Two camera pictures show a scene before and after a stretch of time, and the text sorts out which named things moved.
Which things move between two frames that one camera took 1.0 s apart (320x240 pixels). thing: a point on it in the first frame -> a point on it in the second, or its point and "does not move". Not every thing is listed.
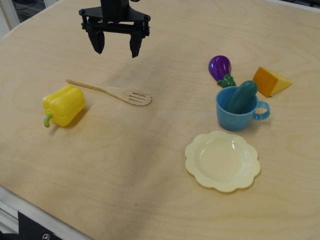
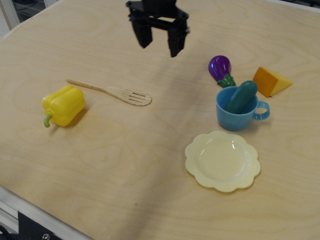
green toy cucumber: (244, 93) does not move
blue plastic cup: (258, 110) does not move
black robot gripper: (115, 16) -> (140, 11)
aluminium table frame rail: (11, 203) does not move
